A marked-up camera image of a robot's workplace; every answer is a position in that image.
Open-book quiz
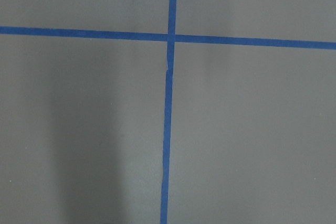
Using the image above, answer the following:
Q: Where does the blue tape line crosswise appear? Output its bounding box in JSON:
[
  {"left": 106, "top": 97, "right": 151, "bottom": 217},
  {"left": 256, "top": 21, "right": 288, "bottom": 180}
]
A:
[{"left": 1, "top": 26, "right": 335, "bottom": 50}]

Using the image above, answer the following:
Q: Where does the blue tape line lengthwise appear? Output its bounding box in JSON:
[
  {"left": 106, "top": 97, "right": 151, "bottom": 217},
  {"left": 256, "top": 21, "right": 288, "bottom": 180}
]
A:
[{"left": 160, "top": 0, "right": 177, "bottom": 223}]

